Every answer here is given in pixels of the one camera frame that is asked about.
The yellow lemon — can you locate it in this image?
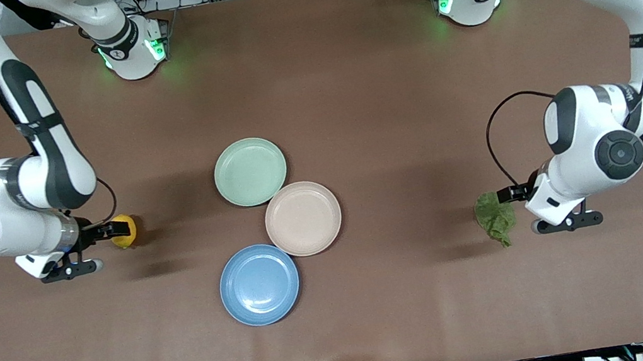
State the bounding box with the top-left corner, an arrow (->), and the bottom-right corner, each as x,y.
108,213 -> 141,251

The green lettuce leaf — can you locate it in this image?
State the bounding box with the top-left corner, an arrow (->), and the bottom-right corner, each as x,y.
472,188 -> 521,251

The brown table mat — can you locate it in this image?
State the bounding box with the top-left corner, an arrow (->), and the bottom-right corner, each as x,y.
0,0 -> 643,361

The light green plate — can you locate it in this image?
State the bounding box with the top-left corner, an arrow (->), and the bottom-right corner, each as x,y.
209,133 -> 293,212

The blue plate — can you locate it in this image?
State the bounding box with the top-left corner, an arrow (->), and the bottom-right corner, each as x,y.
214,239 -> 306,331

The beige plate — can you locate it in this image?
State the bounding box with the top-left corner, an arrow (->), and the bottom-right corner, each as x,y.
260,176 -> 347,262

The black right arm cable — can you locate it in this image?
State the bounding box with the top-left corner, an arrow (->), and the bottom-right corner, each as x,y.
76,175 -> 120,228

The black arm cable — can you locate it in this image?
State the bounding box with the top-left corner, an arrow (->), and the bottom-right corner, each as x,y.
76,175 -> 120,228
480,87 -> 567,190

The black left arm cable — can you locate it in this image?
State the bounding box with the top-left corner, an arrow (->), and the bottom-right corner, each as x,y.
480,87 -> 567,190

